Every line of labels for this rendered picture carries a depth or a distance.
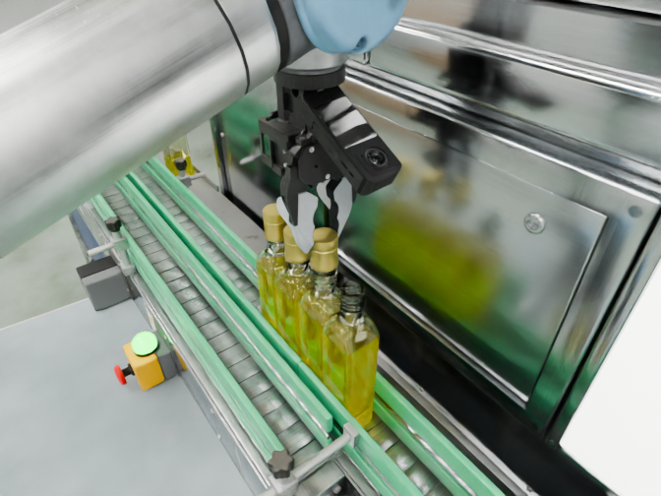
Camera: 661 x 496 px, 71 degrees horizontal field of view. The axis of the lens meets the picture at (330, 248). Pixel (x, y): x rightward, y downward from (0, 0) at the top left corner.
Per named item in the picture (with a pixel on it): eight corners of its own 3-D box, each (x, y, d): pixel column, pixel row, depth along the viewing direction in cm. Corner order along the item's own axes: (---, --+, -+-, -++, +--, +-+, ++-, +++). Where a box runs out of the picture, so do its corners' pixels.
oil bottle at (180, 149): (195, 174, 130) (176, 80, 114) (176, 181, 127) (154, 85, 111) (185, 167, 134) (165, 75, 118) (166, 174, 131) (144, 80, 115)
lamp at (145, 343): (161, 349, 88) (158, 339, 86) (138, 361, 85) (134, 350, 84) (153, 335, 91) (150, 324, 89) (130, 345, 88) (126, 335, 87)
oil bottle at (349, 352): (374, 419, 70) (384, 320, 57) (344, 441, 67) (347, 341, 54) (349, 394, 73) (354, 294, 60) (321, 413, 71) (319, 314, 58)
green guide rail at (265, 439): (289, 480, 62) (285, 449, 57) (282, 485, 62) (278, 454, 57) (29, 103, 173) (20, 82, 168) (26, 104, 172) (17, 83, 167)
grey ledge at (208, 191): (328, 320, 99) (328, 279, 92) (293, 339, 95) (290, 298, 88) (159, 158, 159) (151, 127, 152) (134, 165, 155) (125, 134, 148)
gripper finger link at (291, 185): (310, 215, 54) (318, 143, 50) (319, 221, 53) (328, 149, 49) (275, 222, 52) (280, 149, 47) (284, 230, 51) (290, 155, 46)
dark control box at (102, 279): (131, 298, 109) (122, 271, 104) (96, 313, 105) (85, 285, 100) (120, 280, 115) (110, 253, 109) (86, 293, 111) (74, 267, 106)
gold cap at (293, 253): (316, 257, 63) (315, 230, 60) (294, 267, 61) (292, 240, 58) (301, 244, 65) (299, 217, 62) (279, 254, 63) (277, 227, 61)
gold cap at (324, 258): (343, 265, 58) (344, 236, 55) (321, 276, 56) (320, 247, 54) (327, 251, 60) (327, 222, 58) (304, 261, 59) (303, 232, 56)
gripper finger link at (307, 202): (286, 233, 60) (292, 166, 55) (313, 257, 56) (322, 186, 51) (266, 239, 58) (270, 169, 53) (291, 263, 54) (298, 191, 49)
